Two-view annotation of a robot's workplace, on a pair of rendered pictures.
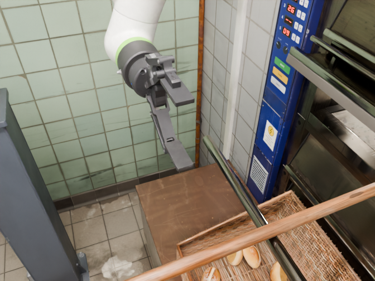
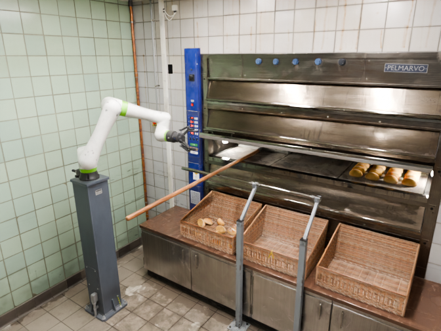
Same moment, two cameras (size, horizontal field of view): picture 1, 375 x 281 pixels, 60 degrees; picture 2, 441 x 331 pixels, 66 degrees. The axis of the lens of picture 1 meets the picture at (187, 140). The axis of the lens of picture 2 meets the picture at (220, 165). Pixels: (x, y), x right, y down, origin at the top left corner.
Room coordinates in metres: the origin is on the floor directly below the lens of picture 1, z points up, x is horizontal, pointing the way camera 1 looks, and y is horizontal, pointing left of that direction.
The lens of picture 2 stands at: (-1.73, 1.27, 2.08)
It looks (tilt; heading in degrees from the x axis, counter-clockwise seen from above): 18 degrees down; 325
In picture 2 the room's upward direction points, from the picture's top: straight up
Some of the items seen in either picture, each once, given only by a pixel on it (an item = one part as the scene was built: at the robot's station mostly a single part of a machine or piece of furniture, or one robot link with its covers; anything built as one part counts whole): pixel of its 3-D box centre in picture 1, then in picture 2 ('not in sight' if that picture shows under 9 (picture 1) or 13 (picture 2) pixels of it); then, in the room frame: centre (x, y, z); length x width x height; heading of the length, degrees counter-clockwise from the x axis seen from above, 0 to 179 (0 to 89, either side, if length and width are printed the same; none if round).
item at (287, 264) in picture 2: not in sight; (283, 238); (-0.08, -0.48, 0.72); 0.56 x 0.49 x 0.28; 22
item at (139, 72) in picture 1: (153, 85); (179, 137); (0.54, 0.07, 1.49); 0.09 x 0.07 x 0.08; 22
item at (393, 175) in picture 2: not in sight; (387, 167); (-0.36, -1.35, 1.21); 0.61 x 0.48 x 0.06; 111
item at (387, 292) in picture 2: not in sight; (367, 264); (-0.66, -0.70, 0.72); 0.56 x 0.49 x 0.28; 20
